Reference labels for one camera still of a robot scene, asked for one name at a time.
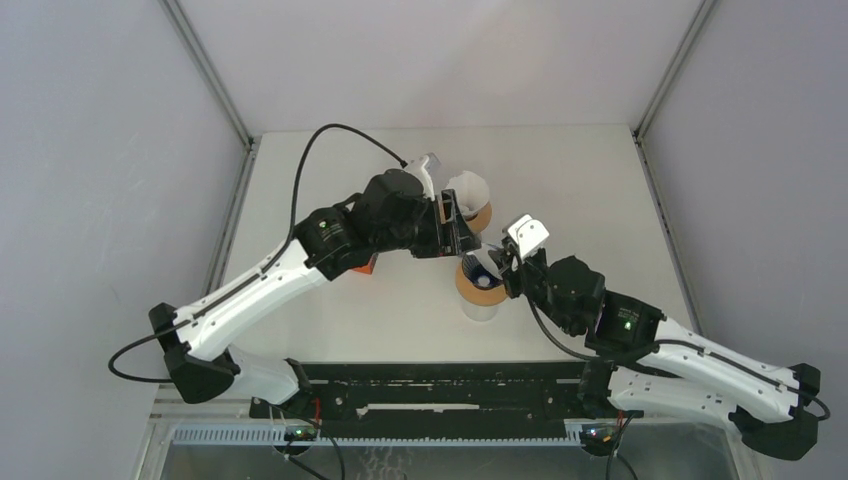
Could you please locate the left black cable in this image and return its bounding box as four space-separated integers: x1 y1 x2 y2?
107 123 409 384

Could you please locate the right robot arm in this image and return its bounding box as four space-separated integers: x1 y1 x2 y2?
487 241 831 461

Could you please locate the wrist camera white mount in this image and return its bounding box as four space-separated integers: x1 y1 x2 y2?
403 153 442 200
502 213 550 260

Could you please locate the wooden dripper ring holder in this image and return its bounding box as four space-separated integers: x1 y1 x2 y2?
465 202 493 234

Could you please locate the black cable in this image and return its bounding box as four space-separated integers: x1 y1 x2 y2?
516 251 831 423
107 123 409 384

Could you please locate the aluminium frame post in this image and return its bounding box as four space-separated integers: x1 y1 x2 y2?
632 0 720 146
158 0 256 150

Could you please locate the right black cable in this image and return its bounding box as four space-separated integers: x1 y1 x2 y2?
516 251 831 423

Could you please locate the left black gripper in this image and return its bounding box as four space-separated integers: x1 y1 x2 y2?
372 190 480 259

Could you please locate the left aluminium frame post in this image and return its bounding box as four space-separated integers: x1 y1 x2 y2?
158 0 256 150

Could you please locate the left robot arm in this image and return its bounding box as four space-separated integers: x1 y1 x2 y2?
149 169 481 417

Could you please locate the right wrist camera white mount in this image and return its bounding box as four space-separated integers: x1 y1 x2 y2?
502 213 550 260

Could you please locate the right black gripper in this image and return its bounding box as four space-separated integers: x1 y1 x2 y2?
489 248 577 336

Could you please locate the right aluminium frame post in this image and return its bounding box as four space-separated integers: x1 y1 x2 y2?
632 0 720 146

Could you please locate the white paper coffee filter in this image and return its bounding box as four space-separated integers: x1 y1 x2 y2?
447 170 490 219

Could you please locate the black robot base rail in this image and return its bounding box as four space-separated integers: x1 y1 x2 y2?
283 361 622 445

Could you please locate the orange coffee filter box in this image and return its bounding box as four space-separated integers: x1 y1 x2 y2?
353 254 378 275

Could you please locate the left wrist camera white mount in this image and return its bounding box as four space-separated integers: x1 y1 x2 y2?
403 153 442 200

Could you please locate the blue ribbed dripper cone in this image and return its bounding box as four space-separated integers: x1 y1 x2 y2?
461 253 503 290

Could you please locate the clear glass carafe brown band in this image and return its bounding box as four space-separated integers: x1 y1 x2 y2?
461 301 499 322

